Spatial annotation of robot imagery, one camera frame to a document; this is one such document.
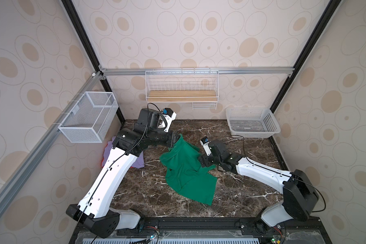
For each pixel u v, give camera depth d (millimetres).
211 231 729
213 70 904
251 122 1205
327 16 701
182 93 989
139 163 938
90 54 828
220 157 638
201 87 998
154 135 521
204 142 750
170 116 565
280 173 475
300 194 430
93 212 369
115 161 403
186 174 912
